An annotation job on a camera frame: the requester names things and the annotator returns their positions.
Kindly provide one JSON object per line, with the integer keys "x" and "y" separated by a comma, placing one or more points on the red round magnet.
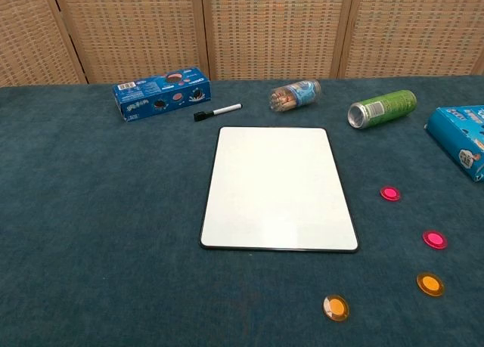
{"x": 389, "y": 193}
{"x": 434, "y": 239}

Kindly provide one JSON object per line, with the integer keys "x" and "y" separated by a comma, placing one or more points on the orange round magnet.
{"x": 430, "y": 284}
{"x": 336, "y": 307}

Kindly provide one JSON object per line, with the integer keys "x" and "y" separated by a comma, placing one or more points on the white board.
{"x": 276, "y": 188}

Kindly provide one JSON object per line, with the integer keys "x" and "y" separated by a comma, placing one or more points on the white marker black cap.
{"x": 223, "y": 110}

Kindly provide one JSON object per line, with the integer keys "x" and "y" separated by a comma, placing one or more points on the clear jar of biscuit sticks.
{"x": 295, "y": 95}

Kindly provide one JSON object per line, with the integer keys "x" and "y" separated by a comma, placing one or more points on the blue Oreo box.
{"x": 159, "y": 97}

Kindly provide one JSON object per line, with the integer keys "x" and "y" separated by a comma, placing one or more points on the woven bamboo folding screen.
{"x": 264, "y": 29}

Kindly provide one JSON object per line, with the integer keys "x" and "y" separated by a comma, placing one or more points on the green drink can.
{"x": 382, "y": 109}

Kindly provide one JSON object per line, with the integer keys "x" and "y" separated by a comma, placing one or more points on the dark teal tablecloth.
{"x": 94, "y": 211}

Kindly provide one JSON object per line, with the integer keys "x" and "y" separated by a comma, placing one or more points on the blue chocolate chip cookie box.
{"x": 457, "y": 135}

